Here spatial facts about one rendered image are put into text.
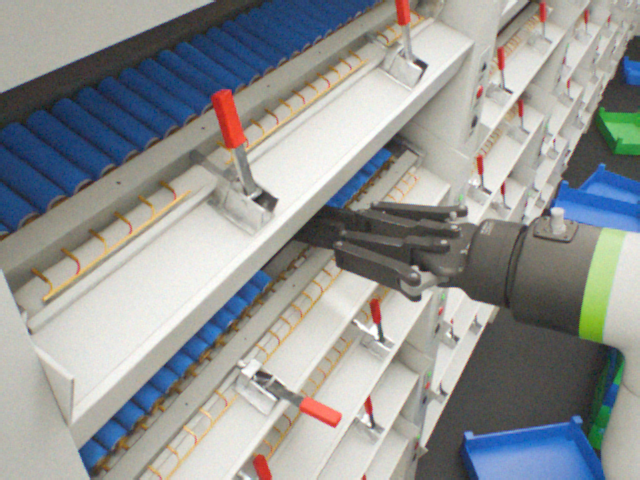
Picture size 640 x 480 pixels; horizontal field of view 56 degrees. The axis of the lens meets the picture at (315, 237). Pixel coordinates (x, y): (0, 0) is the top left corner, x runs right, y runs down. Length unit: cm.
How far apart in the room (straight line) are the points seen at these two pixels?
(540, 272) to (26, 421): 37
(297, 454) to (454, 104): 47
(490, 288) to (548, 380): 134
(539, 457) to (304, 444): 100
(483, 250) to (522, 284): 4
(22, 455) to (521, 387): 159
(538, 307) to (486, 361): 134
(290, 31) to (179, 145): 20
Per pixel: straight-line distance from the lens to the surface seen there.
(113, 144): 42
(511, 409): 176
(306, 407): 53
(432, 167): 85
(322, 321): 62
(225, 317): 57
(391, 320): 91
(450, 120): 81
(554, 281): 50
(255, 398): 56
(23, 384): 30
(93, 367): 35
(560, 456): 171
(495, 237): 53
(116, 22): 29
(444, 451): 164
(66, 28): 27
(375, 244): 57
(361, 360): 85
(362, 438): 102
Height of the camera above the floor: 136
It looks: 38 degrees down
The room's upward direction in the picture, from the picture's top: straight up
